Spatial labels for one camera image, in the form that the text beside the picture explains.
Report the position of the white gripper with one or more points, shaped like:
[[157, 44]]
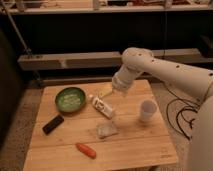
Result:
[[121, 81]]

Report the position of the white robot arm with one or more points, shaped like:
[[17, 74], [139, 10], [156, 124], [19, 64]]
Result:
[[194, 81]]

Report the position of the white ceramic cup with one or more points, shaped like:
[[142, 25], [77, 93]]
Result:
[[147, 110]]

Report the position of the long wooden bench shelf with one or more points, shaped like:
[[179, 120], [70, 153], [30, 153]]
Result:
[[103, 59]]

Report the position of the green bowl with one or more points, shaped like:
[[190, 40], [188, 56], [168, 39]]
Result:
[[70, 99]]

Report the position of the wooden table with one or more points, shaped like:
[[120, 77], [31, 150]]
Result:
[[89, 141]]

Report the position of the black remote control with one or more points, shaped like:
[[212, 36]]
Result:
[[52, 124]]

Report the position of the metal tripod pole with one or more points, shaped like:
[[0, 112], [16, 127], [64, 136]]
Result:
[[26, 49]]

